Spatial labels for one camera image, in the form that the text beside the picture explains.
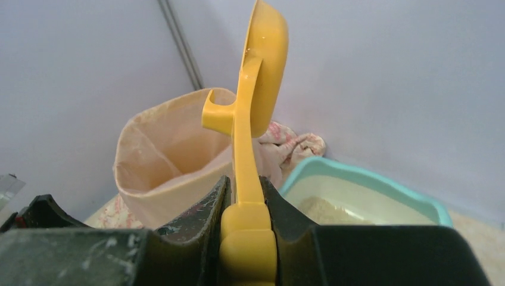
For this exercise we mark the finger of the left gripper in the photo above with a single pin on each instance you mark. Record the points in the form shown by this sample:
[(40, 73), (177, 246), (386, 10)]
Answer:
[(43, 212)]

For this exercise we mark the teal litter box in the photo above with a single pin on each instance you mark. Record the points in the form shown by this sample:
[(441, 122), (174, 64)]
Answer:
[(362, 194)]

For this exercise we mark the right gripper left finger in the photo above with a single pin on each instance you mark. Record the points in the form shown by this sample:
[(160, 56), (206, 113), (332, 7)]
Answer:
[(182, 252)]

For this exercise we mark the yellow litter scoop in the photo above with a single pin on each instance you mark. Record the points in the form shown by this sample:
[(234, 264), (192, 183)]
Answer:
[(248, 252)]

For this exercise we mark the orange plastic bin liner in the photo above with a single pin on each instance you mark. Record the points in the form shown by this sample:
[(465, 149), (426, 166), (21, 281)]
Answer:
[(166, 161)]

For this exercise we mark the cat litter sand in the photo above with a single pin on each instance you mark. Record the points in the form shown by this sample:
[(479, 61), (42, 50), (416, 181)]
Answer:
[(323, 212)]

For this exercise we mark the pink patterned cloth bag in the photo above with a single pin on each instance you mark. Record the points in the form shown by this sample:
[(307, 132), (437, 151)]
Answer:
[(280, 142)]

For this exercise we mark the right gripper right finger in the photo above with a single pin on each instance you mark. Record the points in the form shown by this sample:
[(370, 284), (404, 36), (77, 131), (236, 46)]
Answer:
[(313, 254)]

